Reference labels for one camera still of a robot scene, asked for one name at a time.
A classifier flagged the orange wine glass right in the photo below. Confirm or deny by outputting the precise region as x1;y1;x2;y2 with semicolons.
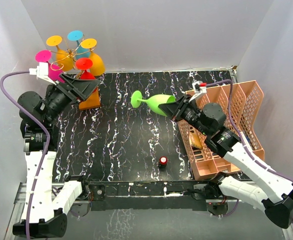
80;38;106;76

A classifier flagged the red wine glass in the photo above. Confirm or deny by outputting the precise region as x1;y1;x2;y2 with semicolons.
75;57;96;80

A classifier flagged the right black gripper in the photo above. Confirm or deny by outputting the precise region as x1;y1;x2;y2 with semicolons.
158;94;210;137

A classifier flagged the orange wooden rack base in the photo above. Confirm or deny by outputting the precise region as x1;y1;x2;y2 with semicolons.
79;87;101;111

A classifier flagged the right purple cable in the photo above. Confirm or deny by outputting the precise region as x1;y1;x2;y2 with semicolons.
203;79;293;230

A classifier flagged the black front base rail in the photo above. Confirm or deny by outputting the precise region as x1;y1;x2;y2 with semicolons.
88;180;224;211

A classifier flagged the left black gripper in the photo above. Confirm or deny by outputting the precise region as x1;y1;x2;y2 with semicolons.
43;73;100;124

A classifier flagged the red black push button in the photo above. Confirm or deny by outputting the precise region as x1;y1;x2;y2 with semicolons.
158;156;168;171

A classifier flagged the gold wire glass rack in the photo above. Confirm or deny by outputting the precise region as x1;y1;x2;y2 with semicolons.
50;37;97;78

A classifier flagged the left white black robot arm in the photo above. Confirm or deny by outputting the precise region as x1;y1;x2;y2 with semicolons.
12;73;101;239

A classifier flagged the pink plastic file organizer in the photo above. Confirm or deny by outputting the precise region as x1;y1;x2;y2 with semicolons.
177;80;265;181

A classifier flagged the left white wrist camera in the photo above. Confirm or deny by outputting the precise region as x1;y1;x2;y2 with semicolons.
29;62;56;85

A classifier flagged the orange wine glass left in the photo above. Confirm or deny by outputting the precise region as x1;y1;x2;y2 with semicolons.
46;35;73;72

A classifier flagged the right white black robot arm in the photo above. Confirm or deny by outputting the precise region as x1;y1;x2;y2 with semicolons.
158;95;293;229

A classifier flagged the green wine glass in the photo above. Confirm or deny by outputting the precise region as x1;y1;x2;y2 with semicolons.
130;90;176;117

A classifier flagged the teal wine glass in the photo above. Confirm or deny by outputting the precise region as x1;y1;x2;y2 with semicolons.
67;30;90;60

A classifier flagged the yellow book in organizer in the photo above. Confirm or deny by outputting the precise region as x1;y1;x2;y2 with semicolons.
189;131;203;150

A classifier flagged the orange wine glass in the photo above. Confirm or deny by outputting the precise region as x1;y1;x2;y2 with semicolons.
80;38;106;76
46;35;73;72

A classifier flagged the magenta wine glass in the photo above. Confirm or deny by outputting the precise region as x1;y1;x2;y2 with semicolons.
35;50;65;83

